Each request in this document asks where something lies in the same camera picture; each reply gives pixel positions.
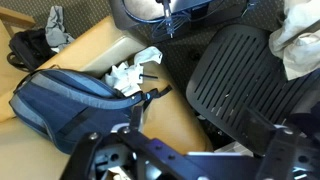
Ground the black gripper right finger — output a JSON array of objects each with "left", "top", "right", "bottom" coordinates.
[{"left": 239, "top": 107, "right": 320, "bottom": 180}]

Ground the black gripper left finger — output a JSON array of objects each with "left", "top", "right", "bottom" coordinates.
[{"left": 60, "top": 105, "right": 214, "bottom": 180}]

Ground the blue grey backpack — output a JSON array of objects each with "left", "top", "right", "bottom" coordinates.
[{"left": 9, "top": 68, "right": 173, "bottom": 155}]

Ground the black mesh office chair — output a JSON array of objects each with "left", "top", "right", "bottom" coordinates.
[{"left": 185, "top": 23, "right": 320, "bottom": 149}]

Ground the black bag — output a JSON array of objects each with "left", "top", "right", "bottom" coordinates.
[{"left": 6, "top": 28, "right": 58, "bottom": 73}]

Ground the white crumpled cloth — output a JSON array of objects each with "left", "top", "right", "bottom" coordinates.
[{"left": 101, "top": 45, "right": 164, "bottom": 98}]

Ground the black allen key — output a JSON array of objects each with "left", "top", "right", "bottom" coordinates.
[{"left": 138, "top": 73, "right": 160, "bottom": 81}]

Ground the beige crumpled cloth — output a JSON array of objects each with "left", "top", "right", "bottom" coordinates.
[{"left": 268, "top": 0, "right": 320, "bottom": 81}]

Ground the grey crumpled cloth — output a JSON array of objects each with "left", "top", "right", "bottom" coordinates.
[{"left": 44, "top": 5, "right": 76, "bottom": 54}]

